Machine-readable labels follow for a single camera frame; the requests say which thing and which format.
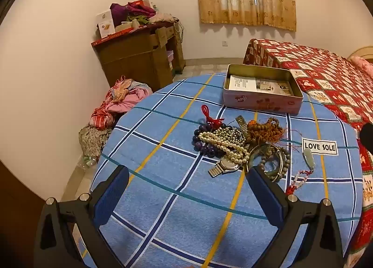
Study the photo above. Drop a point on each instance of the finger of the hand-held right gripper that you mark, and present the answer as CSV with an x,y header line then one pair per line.
x,y
367,137

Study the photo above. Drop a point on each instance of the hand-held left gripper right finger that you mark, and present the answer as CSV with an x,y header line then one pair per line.
x,y
266,195

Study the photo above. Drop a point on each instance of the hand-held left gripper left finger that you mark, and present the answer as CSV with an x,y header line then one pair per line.
x,y
112,195

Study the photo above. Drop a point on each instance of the green jade bangle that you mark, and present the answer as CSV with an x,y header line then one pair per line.
x,y
250,157

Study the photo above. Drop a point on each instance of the silver metal wristwatch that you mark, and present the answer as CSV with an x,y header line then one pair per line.
x,y
227,164

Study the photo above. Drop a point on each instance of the pink tin box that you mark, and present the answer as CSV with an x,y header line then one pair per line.
x,y
262,104

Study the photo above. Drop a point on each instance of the white cloth label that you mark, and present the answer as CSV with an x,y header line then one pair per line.
x,y
319,146

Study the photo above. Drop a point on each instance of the jade pendant with red tassel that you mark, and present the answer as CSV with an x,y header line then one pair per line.
x,y
308,158

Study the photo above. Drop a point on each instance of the blue plaid table cloth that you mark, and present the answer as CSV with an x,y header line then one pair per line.
x,y
174,212

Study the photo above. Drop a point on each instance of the pink pillow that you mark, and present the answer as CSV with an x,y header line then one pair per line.
x,y
362,65

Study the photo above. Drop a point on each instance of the cream bed headboard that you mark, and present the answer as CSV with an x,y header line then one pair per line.
x,y
361,51

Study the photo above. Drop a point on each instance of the pile of clothes on floor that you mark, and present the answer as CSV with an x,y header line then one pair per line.
x,y
116,104

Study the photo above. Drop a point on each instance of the flat red box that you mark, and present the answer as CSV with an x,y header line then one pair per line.
x,y
116,36

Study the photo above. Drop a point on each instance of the white cardboard box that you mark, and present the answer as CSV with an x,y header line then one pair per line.
x,y
105,24

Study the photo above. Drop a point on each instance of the pile of clothes on cabinet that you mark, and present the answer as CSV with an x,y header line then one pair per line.
x,y
137,11

